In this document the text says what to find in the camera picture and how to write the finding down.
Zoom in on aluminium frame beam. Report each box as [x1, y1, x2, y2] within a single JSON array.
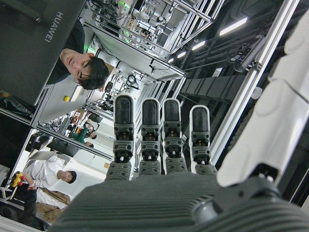
[[209, 0, 302, 166]]

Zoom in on black Huawei monitor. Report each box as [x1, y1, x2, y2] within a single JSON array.
[[0, 0, 86, 107]]

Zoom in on person in green jacket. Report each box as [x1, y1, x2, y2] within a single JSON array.
[[72, 125, 98, 145]]

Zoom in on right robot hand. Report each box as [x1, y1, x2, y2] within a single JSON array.
[[48, 0, 309, 232]]

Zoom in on black mounted camera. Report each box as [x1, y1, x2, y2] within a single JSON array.
[[226, 35, 266, 73]]

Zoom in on person in white shirt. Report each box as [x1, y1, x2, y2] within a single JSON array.
[[21, 154, 78, 223]]

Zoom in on person in black shirt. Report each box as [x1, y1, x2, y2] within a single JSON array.
[[47, 20, 110, 90]]

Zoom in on yellow red handheld controller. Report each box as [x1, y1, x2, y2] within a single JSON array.
[[11, 171, 26, 188]]

